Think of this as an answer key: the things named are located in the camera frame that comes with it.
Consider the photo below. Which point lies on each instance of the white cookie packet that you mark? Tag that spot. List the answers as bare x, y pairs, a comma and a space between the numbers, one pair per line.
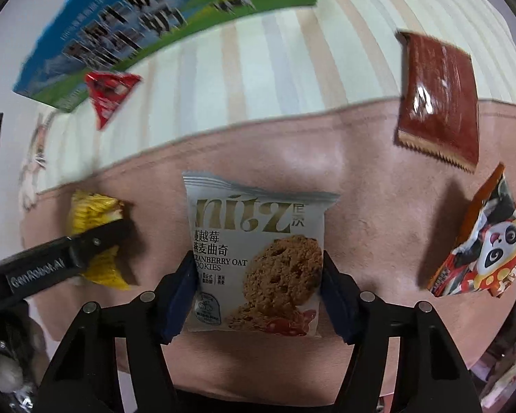
258, 232

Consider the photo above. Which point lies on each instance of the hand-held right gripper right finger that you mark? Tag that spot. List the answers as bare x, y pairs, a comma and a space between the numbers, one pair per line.
337, 305

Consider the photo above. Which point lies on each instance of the cardboard box with blue print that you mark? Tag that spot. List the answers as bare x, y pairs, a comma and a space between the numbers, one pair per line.
155, 17

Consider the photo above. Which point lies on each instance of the small yellow snack packet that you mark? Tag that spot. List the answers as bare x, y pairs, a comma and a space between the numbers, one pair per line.
90, 211

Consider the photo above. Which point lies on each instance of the striped pink cat blanket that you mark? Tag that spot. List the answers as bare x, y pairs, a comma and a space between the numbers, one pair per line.
327, 159

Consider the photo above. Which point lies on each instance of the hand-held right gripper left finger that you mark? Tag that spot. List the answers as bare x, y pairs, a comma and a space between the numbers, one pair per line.
178, 301

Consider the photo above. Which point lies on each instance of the orange panda snack packet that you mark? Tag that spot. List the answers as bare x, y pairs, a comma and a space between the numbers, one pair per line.
490, 245

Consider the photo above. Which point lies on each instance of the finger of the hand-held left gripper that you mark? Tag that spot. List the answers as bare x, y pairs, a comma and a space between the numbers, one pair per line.
105, 236

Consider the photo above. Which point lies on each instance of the clutter of small packets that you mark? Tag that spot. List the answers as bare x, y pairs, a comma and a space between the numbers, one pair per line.
511, 352

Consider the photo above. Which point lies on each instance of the red triangular snack packet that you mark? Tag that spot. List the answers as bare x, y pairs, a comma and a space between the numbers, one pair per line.
109, 92

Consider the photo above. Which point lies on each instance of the dark red snack packet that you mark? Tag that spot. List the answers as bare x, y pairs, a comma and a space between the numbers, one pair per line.
440, 103

